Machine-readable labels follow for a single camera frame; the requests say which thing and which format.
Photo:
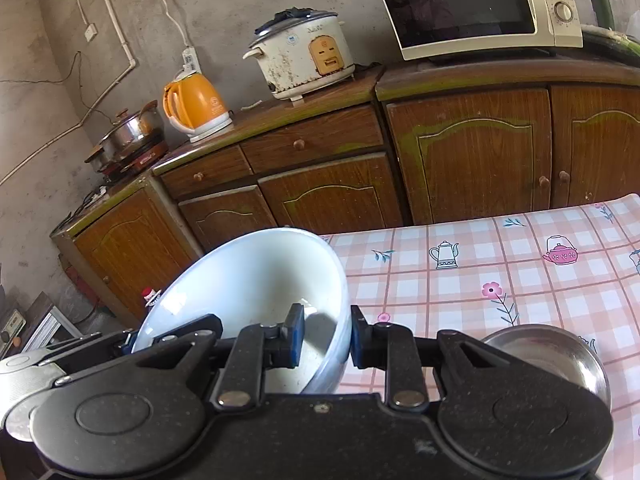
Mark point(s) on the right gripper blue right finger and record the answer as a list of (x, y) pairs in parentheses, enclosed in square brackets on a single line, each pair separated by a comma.
[(392, 349)]

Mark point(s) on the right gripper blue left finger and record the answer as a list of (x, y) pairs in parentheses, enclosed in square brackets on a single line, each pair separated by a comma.
[(242, 361)]

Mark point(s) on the blue floral ceramic bowl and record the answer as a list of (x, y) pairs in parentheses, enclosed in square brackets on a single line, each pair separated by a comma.
[(255, 279)]

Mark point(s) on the small steel bowl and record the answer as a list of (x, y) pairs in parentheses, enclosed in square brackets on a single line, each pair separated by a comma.
[(557, 351)]

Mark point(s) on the grey metal shelf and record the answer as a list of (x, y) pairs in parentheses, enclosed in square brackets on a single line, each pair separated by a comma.
[(43, 323)]

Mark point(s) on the pink plaid tablecloth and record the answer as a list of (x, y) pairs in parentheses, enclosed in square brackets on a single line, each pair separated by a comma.
[(576, 268)]

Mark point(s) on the brown wooden cabinet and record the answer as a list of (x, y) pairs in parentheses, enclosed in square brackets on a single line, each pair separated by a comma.
[(414, 144)]

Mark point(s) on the red induction cooker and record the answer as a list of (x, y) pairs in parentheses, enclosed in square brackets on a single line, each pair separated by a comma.
[(131, 164)]

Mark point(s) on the orange electric kettle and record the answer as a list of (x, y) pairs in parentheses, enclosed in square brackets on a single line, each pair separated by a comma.
[(194, 107)]

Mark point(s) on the steel pot with lid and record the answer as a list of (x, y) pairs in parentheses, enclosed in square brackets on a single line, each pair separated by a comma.
[(132, 131)]

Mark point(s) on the white rice cooker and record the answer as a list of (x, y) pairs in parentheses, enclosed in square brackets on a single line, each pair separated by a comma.
[(301, 50)]

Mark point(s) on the cream microwave oven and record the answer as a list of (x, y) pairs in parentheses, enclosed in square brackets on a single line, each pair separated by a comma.
[(428, 28)]

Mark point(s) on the green thermos bottle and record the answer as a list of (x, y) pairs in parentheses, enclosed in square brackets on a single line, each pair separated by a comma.
[(604, 13)]

